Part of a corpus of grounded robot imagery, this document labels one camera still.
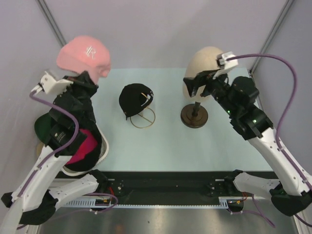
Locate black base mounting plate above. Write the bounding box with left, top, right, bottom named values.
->
left=104, top=171, right=251, bottom=200

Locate right aluminium frame post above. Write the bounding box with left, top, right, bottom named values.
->
left=252, top=0, right=295, bottom=71

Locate left aluminium frame post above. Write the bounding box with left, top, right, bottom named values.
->
left=36, top=0, right=67, bottom=47

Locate wooden mannequin head stand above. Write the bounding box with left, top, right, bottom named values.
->
left=180, top=46, right=223, bottom=129

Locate black cap with gold lettering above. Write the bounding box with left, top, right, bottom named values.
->
left=119, top=83, right=154, bottom=119

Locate black cap in basket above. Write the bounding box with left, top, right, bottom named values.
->
left=65, top=137, right=101, bottom=172

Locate white plastic basket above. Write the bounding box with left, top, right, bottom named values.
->
left=42, top=125, right=109, bottom=176

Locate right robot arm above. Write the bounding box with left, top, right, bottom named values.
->
left=183, top=71, right=312, bottom=216

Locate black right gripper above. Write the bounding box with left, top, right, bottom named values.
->
left=183, top=66, right=237, bottom=117

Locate aluminium frame post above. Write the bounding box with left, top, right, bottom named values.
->
left=36, top=0, right=67, bottom=47
left=252, top=0, right=295, bottom=71

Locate gold wire hat stand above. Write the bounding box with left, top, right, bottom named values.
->
left=130, top=105, right=156, bottom=129

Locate pink sport cap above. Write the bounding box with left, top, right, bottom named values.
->
left=56, top=36, right=111, bottom=84

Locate white slotted cable duct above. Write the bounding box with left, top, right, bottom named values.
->
left=64, top=195, right=243, bottom=210

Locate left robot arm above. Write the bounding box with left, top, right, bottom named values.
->
left=0, top=71, right=109, bottom=233

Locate green brim black cap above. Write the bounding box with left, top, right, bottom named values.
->
left=34, top=113, right=57, bottom=144

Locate magenta mesh cap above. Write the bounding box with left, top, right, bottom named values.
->
left=66, top=129, right=98, bottom=165

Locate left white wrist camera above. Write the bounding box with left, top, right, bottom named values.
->
left=31, top=70, right=73, bottom=95

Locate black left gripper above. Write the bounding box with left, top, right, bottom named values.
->
left=59, top=70, right=100, bottom=125

